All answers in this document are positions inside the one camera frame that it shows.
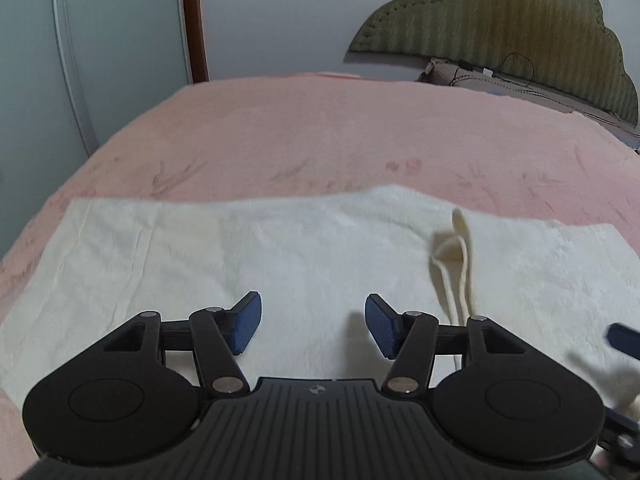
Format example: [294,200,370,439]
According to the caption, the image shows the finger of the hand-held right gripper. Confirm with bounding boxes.
[597,407,640,480]
[606,322,640,362]

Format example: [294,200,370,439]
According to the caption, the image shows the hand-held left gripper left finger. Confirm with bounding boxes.
[100,291,263,397]

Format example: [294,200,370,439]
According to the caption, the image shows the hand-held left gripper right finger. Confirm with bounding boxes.
[365,294,531,397]

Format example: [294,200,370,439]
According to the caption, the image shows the white fleece pants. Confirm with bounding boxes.
[0,184,640,413]

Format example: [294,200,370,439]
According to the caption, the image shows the pink bed blanket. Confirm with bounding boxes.
[0,71,640,480]

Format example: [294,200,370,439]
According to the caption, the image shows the grey-brown pillow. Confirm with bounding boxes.
[417,58,640,153]

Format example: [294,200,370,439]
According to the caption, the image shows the olive padded headboard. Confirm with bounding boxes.
[348,0,640,128]

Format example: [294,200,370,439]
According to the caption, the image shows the black cable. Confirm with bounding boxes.
[495,52,537,88]

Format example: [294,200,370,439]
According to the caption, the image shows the brown wooden door frame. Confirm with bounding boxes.
[181,0,210,84]

